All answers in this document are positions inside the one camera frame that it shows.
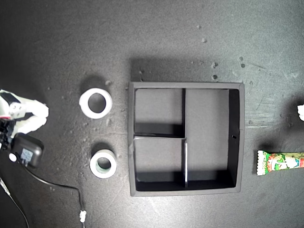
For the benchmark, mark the large white tape roll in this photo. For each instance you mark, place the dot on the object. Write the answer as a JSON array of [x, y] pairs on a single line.
[[83, 104]]

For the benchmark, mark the snack bar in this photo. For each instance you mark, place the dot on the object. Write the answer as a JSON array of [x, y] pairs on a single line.
[[280, 162]]

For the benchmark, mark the small white tape roll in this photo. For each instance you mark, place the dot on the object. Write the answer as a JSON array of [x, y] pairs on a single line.
[[95, 167]]

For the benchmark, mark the black tray with wells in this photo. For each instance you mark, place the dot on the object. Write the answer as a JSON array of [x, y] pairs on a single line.
[[206, 133]]

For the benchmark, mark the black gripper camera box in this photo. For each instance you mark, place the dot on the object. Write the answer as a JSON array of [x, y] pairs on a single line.
[[29, 148]]

